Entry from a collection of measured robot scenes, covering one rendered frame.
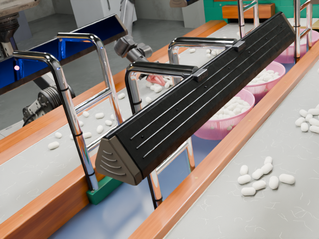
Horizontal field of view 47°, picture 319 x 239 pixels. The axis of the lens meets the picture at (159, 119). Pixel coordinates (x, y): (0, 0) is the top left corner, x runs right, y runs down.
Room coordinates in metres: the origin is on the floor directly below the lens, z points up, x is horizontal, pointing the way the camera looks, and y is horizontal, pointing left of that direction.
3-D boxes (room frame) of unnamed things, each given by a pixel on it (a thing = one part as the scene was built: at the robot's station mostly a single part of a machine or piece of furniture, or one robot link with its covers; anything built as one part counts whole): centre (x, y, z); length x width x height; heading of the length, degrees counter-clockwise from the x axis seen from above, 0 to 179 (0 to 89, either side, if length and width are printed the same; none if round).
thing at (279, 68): (1.37, -0.39, 0.72); 0.27 x 0.27 x 0.10
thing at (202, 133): (1.16, -0.21, 0.72); 0.27 x 0.27 x 0.10
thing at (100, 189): (0.98, 0.23, 0.90); 0.20 x 0.19 x 0.45; 138
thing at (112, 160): (0.66, -0.13, 1.08); 0.62 x 0.08 x 0.07; 138
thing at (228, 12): (2.12, -0.62, 0.83); 0.30 x 0.06 x 0.07; 48
